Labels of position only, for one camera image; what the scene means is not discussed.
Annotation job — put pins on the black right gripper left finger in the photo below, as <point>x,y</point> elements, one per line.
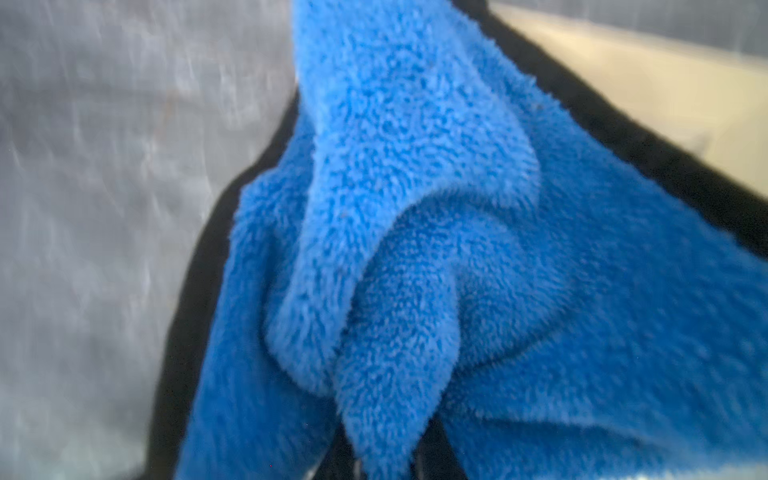
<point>340,461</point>

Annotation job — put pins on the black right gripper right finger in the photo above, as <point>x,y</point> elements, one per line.
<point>434,457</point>

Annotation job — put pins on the blue microfibre cloth black trim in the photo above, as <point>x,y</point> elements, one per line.
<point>450,222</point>

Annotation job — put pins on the beige picture frame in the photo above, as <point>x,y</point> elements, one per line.
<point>705,100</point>

